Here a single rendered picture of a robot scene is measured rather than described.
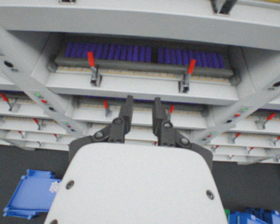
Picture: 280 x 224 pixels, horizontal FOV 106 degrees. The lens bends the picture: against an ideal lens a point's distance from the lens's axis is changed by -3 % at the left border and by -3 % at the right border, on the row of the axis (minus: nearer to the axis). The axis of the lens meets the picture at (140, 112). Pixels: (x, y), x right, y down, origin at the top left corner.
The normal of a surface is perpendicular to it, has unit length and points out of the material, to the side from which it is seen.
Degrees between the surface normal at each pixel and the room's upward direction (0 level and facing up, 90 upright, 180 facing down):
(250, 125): 17
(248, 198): 0
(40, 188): 28
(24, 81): 90
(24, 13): 107
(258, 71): 90
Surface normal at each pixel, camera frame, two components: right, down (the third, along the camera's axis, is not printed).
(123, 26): -0.07, 0.95
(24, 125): 0.03, -0.31
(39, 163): 0.04, -0.57
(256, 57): -1.00, -0.07
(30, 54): 1.00, 0.07
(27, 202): 0.51, -0.48
